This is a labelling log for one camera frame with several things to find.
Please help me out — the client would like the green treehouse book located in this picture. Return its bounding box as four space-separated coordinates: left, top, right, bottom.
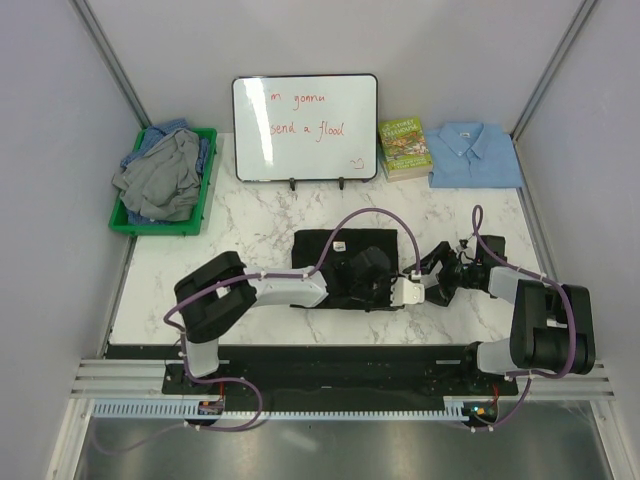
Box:
378 117 433 182

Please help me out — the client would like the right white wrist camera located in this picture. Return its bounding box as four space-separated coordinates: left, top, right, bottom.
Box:
455 238 473 257

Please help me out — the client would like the folded light blue shirt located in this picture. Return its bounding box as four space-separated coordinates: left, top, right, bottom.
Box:
425 122 523 189

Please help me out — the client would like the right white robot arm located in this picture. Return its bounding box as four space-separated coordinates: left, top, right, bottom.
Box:
420 235 596 394

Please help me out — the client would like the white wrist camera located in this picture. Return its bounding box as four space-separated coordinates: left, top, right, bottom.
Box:
455 238 473 257
390 277 425 308

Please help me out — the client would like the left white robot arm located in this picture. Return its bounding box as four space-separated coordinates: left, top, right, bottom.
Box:
174 246 398 393

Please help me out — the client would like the black long sleeve shirt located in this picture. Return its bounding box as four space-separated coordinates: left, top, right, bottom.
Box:
291 228 399 310

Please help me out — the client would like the blue checked shirt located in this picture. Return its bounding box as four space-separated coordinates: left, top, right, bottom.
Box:
118 118 213 227

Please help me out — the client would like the white whiteboard with red writing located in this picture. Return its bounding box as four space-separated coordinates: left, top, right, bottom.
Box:
232 73 378 182

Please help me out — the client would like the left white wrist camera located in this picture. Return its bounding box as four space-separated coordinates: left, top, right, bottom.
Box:
390 277 425 308

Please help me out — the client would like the grey crumpled shirt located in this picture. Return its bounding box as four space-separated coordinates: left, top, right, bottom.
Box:
112 129 201 222

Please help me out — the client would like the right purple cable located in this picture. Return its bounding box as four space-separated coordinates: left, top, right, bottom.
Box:
449 204 579 434

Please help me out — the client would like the green plastic bin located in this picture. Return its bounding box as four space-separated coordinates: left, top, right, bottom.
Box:
108 127 218 236

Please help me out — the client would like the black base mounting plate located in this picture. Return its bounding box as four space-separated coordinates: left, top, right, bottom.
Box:
162 345 518 408

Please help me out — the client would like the light blue cable duct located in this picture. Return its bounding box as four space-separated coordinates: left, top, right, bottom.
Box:
91 396 495 422

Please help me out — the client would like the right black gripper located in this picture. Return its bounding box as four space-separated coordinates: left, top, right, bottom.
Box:
403 241 478 307

